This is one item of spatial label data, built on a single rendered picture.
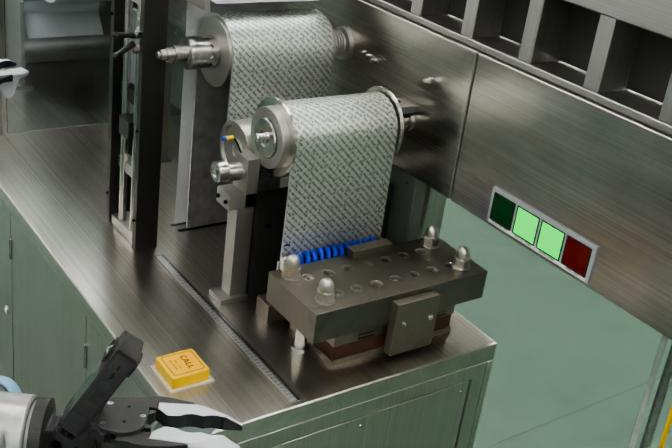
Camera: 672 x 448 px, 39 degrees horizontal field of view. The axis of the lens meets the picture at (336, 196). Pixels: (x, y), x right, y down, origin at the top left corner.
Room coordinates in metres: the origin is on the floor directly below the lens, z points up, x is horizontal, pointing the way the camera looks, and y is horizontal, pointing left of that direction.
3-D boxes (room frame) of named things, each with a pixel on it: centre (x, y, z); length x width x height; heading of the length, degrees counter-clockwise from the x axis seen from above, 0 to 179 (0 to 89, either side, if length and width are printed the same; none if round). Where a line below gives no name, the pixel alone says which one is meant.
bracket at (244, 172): (1.61, 0.19, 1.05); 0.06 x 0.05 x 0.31; 128
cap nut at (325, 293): (1.43, 0.00, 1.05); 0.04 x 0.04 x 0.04
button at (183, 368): (1.34, 0.22, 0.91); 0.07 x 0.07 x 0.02; 38
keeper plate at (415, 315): (1.50, -0.17, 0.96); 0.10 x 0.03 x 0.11; 128
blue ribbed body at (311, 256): (1.62, -0.01, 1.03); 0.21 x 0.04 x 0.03; 128
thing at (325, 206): (1.64, -0.01, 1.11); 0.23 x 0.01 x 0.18; 128
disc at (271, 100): (1.61, 0.13, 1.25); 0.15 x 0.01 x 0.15; 38
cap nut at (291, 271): (1.50, 0.06, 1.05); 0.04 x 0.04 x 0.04
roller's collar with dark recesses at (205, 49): (1.79, 0.30, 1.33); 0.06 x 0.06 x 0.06; 38
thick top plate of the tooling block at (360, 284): (1.56, -0.10, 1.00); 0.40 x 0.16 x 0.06; 128
